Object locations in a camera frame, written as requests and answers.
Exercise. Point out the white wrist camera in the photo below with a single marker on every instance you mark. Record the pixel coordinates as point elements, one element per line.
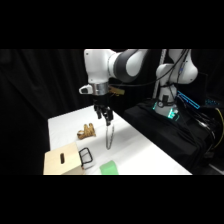
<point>85,89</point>

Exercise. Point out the green sponge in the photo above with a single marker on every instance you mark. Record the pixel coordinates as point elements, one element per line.
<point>109,167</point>

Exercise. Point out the wooden box with slot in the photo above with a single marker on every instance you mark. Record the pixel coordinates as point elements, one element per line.
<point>62,162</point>

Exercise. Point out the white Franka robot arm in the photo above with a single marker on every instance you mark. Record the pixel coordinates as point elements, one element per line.
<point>128,65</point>

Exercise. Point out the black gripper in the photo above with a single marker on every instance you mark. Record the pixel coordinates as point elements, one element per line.
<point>101,101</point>

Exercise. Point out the black curtain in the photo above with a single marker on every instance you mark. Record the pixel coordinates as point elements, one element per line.
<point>36,100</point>

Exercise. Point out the black robot stand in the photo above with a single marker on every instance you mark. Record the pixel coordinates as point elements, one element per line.
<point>173,140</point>

